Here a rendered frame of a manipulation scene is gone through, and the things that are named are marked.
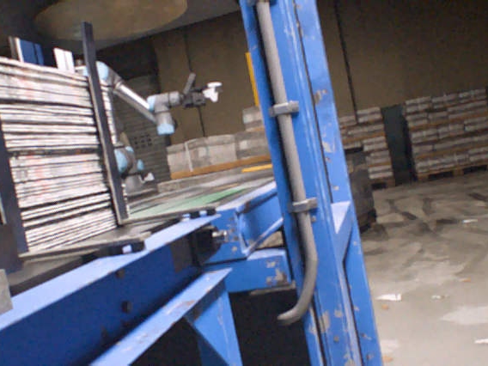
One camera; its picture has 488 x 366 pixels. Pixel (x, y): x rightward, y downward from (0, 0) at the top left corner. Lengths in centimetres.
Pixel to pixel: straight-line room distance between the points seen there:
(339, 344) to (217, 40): 997
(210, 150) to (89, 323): 284
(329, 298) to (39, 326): 55
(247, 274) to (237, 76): 966
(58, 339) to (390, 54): 984
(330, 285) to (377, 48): 940
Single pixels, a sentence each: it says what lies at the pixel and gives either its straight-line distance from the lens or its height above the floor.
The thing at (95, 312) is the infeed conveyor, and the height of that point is 74.
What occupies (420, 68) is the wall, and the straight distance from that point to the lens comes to 1019.
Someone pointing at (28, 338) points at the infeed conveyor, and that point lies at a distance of 50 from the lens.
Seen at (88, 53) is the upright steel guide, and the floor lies 109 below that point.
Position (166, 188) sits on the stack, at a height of 79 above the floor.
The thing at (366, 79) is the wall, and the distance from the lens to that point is 1015.
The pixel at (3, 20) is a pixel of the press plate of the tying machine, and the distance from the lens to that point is 137.
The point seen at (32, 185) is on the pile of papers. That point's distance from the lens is 73.
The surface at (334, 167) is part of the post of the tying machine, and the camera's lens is 149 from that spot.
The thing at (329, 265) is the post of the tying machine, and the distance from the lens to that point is 91.
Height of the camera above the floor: 87
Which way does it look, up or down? 3 degrees down
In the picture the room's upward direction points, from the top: 11 degrees counter-clockwise
